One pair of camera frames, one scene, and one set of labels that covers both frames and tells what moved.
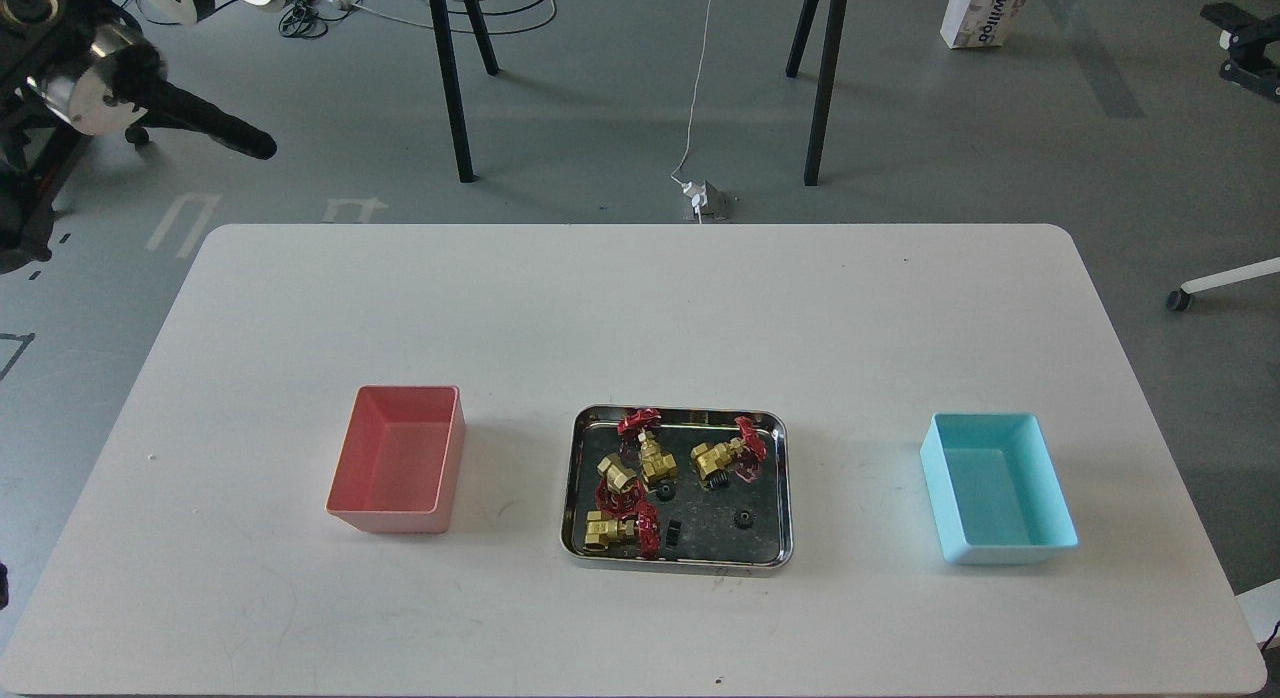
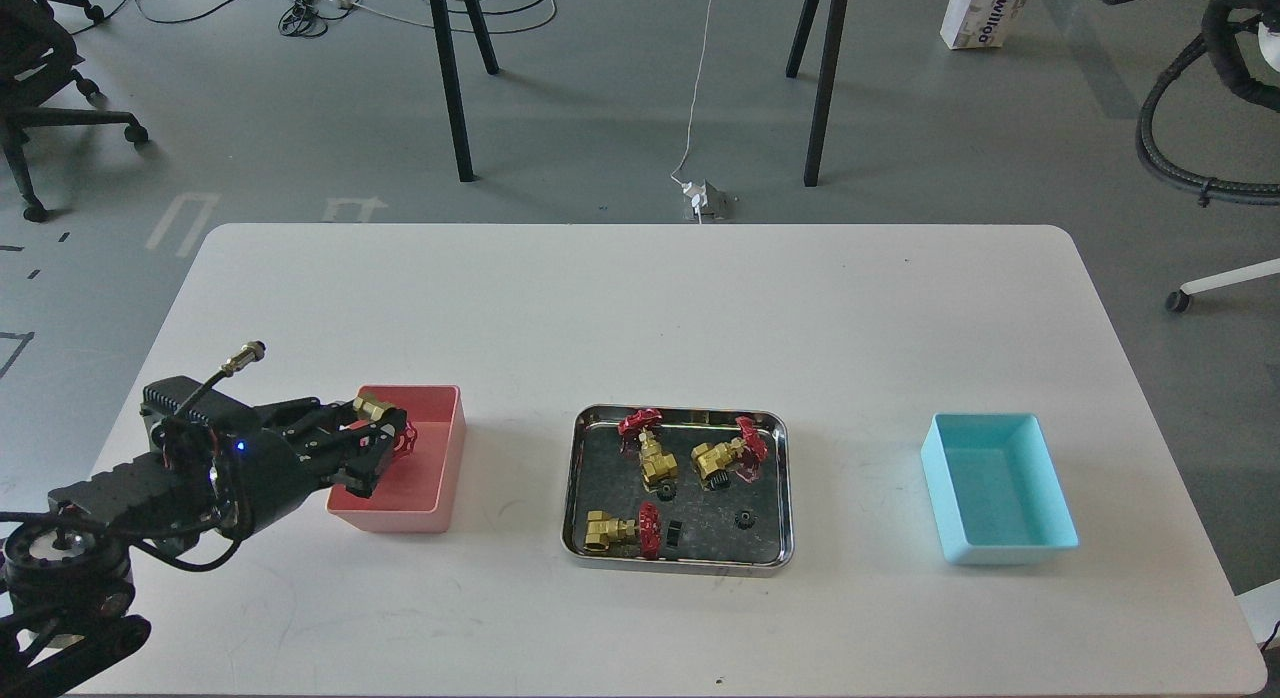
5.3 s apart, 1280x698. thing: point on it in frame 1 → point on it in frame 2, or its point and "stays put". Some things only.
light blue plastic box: [996, 494] stays put
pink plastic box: [401, 467] stays put
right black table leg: [828, 84] stays put
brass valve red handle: [620, 492] → [407, 437]
